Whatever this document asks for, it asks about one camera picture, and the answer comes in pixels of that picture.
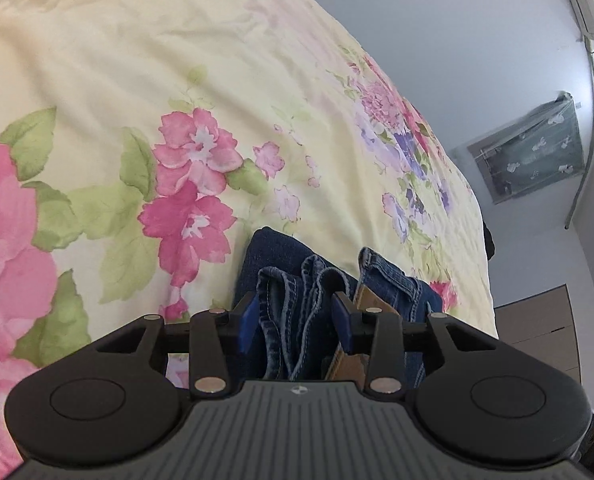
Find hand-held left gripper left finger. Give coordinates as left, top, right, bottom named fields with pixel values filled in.
left=92, top=292, right=256, bottom=398

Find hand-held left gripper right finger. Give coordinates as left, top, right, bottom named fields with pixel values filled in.
left=331, top=292, right=500, bottom=396

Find blue denim pants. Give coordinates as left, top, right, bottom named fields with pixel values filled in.
left=232, top=226, right=458, bottom=393

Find brown wooden wardrobe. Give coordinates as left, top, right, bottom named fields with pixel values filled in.
left=493, top=284, right=584, bottom=388

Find plastic-covered window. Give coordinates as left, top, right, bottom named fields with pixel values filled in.
left=468, top=91, right=586, bottom=204

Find yellow floral bed sheet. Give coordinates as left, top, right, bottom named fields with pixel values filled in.
left=0, top=0, right=498, bottom=461

